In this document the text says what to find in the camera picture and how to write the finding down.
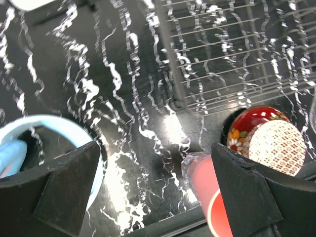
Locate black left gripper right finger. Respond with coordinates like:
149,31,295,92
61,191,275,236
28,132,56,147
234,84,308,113
211,143,316,237

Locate red floral plate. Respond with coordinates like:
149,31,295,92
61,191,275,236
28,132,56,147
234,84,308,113
226,106,290,156

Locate light blue headphones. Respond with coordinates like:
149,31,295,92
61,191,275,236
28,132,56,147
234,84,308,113
0,116,106,213

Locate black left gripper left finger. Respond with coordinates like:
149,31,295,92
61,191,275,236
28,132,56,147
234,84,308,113
0,141,100,237

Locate pink tumbler cup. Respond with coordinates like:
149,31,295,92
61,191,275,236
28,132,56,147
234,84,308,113
181,152,233,237

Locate clear glass plate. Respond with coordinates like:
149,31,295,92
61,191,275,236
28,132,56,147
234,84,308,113
309,87,316,134

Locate wire dish rack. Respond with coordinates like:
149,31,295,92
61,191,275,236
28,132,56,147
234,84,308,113
155,0,316,116

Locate red patterned white bowl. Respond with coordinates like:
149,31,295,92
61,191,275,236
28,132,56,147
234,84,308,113
243,119,306,176

